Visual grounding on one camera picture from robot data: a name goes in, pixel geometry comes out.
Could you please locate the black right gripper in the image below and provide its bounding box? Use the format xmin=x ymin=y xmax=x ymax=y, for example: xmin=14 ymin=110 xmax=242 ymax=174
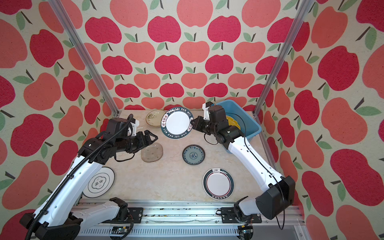
xmin=190 ymin=114 xmax=218 ymax=137

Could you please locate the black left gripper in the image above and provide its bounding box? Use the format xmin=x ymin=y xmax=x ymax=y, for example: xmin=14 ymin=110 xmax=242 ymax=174
xmin=117 ymin=129 xmax=160 ymax=152

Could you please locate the yellow dotted scalloped plate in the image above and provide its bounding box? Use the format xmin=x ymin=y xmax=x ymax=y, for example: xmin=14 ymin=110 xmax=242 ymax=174
xmin=226 ymin=116 xmax=241 ymax=130

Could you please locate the green rim Hao Shi plate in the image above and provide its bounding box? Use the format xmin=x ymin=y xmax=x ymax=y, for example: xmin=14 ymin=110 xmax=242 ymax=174
xmin=161 ymin=107 xmax=194 ymax=140

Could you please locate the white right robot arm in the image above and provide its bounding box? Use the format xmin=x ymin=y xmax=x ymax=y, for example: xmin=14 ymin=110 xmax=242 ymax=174
xmin=191 ymin=102 xmax=296 ymax=223

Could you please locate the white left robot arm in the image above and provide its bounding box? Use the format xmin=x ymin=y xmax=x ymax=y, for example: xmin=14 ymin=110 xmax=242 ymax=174
xmin=20 ymin=114 xmax=158 ymax=240

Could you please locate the blue plastic bin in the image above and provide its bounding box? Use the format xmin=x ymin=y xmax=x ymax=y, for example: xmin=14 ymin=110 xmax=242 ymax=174
xmin=217 ymin=100 xmax=262 ymax=141

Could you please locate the smoky glass plate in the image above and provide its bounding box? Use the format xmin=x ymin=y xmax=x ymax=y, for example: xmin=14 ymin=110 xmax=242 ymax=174
xmin=141 ymin=143 xmax=163 ymax=163

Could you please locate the beige brown rim plate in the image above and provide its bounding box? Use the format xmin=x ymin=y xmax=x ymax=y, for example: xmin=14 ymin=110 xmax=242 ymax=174
xmin=146 ymin=110 xmax=166 ymax=127

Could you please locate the blue floral small plate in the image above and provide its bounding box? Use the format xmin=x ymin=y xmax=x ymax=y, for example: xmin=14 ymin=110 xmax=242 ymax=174
xmin=182 ymin=145 xmax=206 ymax=166

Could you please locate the green red rim plate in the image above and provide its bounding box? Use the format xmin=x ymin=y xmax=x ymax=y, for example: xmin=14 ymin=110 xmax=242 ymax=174
xmin=203 ymin=168 xmax=235 ymax=201

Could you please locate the white black ring plate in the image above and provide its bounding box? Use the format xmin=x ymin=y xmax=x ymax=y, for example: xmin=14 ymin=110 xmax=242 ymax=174
xmin=83 ymin=167 xmax=115 ymax=199

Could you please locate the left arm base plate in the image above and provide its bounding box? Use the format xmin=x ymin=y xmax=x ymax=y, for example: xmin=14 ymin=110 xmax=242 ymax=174
xmin=113 ymin=207 xmax=143 ymax=224

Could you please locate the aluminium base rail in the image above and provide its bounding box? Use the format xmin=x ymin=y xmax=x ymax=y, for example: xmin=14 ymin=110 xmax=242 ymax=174
xmin=53 ymin=200 xmax=310 ymax=240

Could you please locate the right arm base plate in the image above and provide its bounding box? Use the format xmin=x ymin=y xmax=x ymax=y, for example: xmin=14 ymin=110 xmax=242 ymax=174
xmin=216 ymin=208 xmax=262 ymax=224

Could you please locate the right aluminium corner post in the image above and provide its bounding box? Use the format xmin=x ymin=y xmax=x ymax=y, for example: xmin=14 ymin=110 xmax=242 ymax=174
xmin=253 ymin=0 xmax=315 ymax=119

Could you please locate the aluminium corner post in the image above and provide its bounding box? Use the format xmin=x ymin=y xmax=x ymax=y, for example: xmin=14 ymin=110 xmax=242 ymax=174
xmin=48 ymin=0 xmax=120 ymax=117
xmin=253 ymin=0 xmax=315 ymax=119

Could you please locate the left aluminium corner post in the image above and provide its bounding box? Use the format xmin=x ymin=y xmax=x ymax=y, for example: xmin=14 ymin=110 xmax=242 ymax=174
xmin=48 ymin=0 xmax=120 ymax=117

